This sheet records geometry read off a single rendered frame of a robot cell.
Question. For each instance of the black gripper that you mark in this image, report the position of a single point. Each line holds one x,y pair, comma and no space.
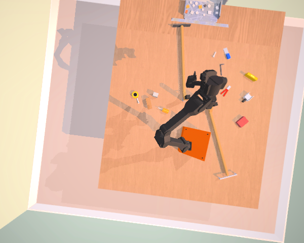
192,82

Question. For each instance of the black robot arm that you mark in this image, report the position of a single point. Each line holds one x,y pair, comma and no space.
193,106

